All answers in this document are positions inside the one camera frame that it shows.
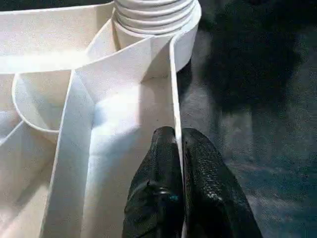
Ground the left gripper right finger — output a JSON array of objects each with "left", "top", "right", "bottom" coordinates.
[{"left": 181, "top": 128, "right": 263, "bottom": 238}]

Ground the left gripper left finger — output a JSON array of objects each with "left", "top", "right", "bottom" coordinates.
[{"left": 122, "top": 125, "right": 184, "bottom": 238}]

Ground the white plastic table top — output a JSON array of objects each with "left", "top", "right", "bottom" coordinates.
[{"left": 0, "top": 0, "right": 202, "bottom": 238}]

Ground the white table leg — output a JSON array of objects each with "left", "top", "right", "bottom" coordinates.
[{"left": 112, "top": 0, "right": 196, "bottom": 37}]

